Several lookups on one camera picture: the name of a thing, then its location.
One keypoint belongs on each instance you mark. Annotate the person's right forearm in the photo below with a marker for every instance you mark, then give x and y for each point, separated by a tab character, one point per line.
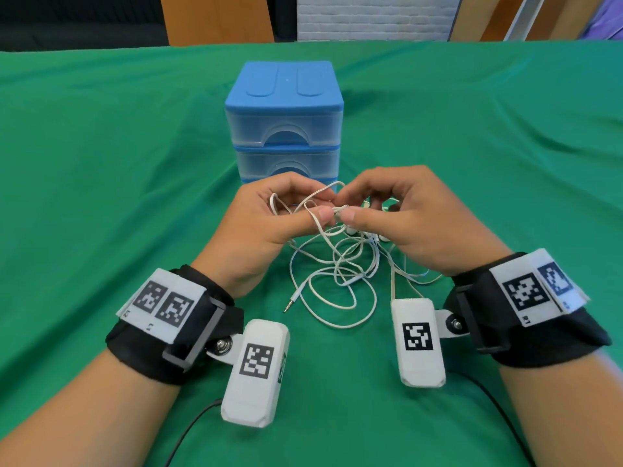
564	413

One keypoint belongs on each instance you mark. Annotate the black sofa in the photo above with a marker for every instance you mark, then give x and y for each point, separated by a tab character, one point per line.
83	36

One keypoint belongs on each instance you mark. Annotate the blue plastic mini drawer unit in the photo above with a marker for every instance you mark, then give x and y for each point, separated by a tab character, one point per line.
282	85

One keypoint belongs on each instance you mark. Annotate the wide orange wooden panel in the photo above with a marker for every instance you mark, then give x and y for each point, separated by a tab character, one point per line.
216	19

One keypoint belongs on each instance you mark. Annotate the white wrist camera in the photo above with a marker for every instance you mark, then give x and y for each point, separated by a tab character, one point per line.
248	408
421	369

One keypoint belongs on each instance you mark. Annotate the white right marker tag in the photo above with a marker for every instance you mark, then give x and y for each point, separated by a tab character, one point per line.
525	291

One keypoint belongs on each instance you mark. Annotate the white metal frame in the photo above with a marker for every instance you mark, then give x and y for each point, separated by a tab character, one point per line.
524	18

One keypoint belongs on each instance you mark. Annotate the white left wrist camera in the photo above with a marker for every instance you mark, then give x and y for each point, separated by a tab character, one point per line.
248	408

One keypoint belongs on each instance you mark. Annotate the person's right hand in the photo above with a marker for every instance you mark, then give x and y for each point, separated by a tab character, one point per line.
433	223

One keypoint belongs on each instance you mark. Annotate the person's left forearm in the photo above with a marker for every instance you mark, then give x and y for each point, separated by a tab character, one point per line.
87	413

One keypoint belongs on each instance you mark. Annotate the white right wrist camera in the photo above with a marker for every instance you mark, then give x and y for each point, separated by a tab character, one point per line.
421	369

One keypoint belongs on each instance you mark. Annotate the white left marker tag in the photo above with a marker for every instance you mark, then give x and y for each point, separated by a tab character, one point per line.
163	306

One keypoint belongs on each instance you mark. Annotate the green tablecloth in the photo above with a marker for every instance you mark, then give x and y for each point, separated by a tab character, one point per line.
97	179

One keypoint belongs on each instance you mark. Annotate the person's left hand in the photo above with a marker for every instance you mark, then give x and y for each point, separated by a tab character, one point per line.
248	233

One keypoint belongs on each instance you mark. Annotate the white marker tag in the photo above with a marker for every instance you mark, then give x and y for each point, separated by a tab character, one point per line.
525	291
163	306

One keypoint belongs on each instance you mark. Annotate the tan wooden board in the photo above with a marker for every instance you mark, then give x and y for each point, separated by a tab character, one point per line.
564	16
474	18

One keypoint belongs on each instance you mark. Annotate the purple cloth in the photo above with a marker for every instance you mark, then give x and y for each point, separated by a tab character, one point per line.
606	21

